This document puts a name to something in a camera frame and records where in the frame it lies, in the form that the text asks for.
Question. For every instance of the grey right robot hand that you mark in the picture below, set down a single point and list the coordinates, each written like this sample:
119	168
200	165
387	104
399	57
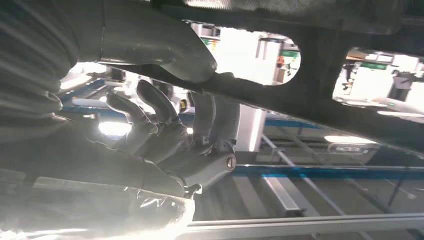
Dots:
149	33

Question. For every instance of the white pillar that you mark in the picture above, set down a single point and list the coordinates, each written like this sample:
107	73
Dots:
250	129

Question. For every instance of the long ceiling light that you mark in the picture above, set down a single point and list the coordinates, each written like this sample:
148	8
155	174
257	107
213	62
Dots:
351	139
400	114

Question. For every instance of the blue steel beam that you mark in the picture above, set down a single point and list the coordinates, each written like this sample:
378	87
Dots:
331	172

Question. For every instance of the aluminium rail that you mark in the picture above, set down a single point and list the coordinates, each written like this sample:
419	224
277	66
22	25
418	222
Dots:
298	225
281	195

